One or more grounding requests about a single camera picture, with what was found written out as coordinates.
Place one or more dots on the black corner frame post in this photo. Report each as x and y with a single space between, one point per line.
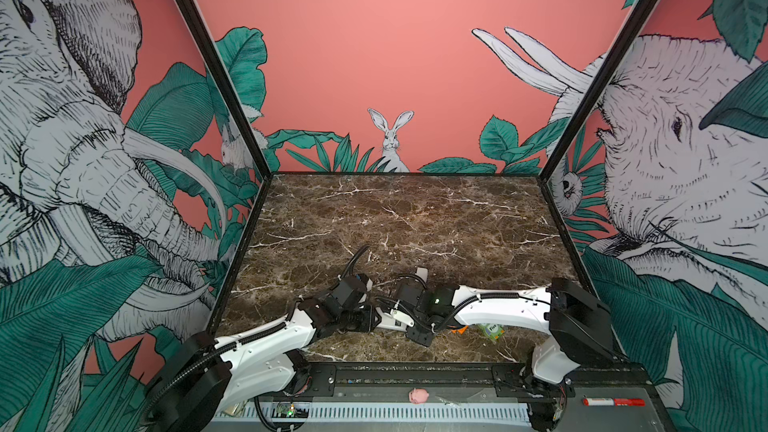
633 25
212 59

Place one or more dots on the red white marker pen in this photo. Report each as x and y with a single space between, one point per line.
613 402

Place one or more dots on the white slotted cable duct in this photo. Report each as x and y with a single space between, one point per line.
511 414

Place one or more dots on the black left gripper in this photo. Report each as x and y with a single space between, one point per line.
369 323

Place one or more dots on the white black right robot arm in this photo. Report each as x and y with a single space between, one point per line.
577 325

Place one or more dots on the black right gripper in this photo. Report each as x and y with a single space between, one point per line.
421 340

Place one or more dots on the white red remote control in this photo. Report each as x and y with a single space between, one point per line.
394 320

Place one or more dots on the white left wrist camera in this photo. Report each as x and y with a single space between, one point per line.
365 281

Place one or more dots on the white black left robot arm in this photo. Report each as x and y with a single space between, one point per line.
206 374

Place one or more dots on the black corner frame post left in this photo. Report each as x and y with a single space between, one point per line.
212 59

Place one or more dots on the black corner frame post right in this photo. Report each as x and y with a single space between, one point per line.
633 25

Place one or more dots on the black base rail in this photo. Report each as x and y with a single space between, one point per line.
323 379

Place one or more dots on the white battery cover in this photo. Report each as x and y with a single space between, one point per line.
422 273

